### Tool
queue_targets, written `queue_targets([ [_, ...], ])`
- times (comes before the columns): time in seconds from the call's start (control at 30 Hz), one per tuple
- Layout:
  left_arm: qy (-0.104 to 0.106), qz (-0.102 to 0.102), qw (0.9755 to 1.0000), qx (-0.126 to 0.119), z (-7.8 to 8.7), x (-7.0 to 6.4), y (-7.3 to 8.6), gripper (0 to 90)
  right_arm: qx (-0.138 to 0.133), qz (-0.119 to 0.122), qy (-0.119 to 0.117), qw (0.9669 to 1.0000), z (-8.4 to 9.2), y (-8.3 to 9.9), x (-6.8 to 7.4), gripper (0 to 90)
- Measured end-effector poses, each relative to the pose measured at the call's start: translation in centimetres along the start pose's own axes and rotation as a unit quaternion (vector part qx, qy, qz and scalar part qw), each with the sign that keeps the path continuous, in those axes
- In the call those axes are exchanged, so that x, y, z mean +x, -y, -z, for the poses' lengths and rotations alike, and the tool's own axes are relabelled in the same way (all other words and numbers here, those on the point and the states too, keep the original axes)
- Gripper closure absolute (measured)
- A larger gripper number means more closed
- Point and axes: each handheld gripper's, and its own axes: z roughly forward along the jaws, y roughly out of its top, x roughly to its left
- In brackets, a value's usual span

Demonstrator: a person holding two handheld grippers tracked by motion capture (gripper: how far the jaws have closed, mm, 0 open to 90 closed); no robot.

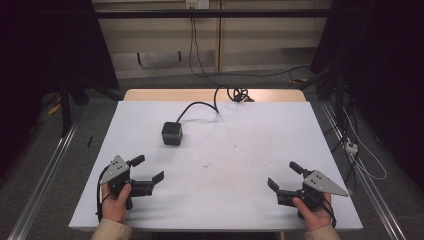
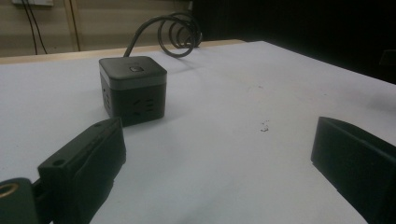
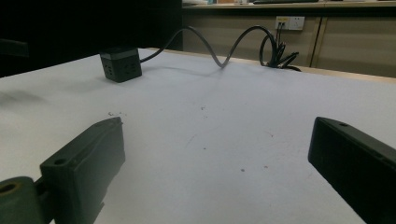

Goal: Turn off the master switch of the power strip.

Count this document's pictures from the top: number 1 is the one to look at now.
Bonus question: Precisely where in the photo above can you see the thick black box cable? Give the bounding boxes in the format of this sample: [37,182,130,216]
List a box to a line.
[175,84,255,124]

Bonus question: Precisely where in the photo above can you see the thin black hanging cables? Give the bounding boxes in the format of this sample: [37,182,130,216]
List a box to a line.
[188,16,311,88]

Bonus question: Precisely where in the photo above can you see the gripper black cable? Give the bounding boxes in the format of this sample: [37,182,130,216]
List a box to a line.
[95,164,112,223]
[309,191,338,229]

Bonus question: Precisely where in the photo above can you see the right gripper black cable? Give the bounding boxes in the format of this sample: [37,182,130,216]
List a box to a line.
[309,191,338,229]

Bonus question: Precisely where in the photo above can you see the black cube box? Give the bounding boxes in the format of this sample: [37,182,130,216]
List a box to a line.
[161,121,184,147]

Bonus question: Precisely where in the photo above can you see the white table cover sheet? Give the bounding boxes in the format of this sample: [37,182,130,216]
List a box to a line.
[68,100,364,232]

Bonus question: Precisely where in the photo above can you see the white power strip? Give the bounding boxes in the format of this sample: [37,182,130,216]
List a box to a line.
[345,141,359,156]

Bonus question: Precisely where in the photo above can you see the white wall socket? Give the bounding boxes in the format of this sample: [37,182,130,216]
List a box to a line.
[185,0,211,10]

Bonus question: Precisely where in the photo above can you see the thin white cable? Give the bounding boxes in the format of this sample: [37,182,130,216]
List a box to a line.
[342,107,388,182]

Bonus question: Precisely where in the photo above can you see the black curtain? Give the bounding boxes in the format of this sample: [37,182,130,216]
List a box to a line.
[309,0,424,193]
[0,0,120,174]

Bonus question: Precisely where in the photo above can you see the person's left hand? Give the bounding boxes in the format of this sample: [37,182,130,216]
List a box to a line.
[100,182,133,225]

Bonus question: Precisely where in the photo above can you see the metal floor rail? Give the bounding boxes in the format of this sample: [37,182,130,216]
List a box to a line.
[320,100,407,240]
[7,122,80,240]

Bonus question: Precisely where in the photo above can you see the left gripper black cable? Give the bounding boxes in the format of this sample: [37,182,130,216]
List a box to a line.
[95,164,112,223]

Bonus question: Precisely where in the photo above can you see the black metal stand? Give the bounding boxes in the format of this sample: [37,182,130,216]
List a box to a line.
[58,78,74,138]

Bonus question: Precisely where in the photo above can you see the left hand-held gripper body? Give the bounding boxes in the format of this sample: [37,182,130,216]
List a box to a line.
[99,154,156,211]

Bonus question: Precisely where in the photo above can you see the person's right hand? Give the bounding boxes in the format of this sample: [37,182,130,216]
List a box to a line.
[292,192,334,233]

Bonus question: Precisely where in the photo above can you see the black horizontal frame bar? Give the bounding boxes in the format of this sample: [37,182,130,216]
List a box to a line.
[94,8,332,20]

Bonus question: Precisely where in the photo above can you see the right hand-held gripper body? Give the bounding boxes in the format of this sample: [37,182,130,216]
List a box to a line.
[276,169,350,212]

